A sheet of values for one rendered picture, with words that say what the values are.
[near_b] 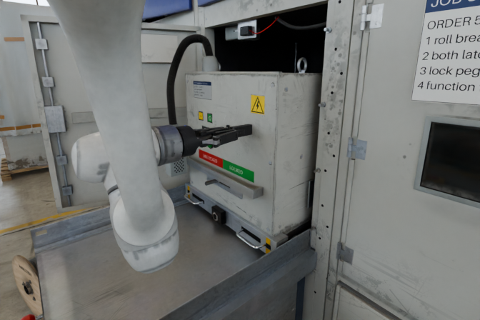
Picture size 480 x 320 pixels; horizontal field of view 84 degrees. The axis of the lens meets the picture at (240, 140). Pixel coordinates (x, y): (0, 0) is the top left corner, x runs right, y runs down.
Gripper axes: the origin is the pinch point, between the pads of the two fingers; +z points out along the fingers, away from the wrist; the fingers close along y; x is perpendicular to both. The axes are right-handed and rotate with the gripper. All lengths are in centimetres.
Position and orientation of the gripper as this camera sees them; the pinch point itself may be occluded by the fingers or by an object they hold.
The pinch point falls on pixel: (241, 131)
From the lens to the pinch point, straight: 76.2
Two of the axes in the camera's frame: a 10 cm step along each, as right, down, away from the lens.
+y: 6.4, 1.9, -7.5
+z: 7.7, -1.6, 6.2
